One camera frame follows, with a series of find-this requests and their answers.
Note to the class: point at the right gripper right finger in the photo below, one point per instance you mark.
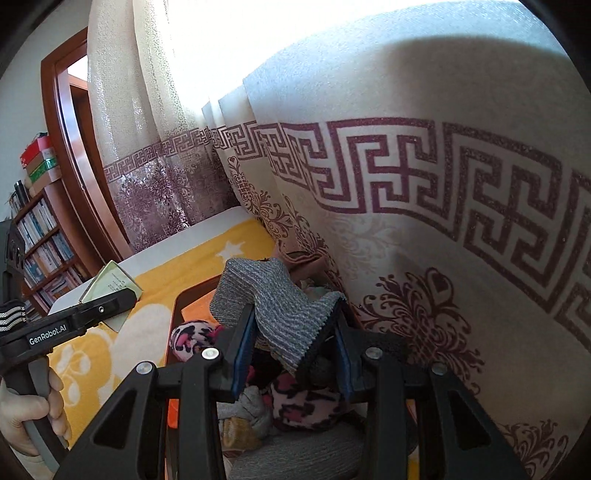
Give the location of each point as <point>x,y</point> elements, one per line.
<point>427,407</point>

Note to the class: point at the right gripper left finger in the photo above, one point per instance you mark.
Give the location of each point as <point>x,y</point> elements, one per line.
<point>127,437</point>

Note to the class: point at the yellow white medicine box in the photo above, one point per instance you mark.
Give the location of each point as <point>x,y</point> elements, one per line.
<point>111,278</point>

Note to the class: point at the grey black knitted glove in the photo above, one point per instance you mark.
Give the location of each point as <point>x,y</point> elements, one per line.
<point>291,323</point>

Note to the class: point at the grey knitted sock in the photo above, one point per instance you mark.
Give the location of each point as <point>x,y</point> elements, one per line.
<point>333,454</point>

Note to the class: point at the left hand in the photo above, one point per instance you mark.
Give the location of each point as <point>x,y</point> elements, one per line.
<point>16,410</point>

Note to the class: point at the wooden bookshelf with books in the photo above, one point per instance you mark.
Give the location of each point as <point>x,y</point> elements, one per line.
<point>59,256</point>

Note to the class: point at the light grey small sock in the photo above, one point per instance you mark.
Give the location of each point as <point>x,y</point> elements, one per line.
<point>252,407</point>

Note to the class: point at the red metal tin box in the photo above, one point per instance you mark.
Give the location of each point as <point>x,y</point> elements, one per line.
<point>190,304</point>

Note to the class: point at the pink leopard plush toy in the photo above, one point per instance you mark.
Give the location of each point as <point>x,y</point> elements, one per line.
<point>294,407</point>

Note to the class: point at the stacked coloured boxes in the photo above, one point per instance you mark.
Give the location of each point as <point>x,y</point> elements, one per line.
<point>40,163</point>

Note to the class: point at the patterned white purple curtain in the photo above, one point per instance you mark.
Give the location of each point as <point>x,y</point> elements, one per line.
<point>432,156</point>

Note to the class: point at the brown wooden door frame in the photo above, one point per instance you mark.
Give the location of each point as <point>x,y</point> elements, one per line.
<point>97,235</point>

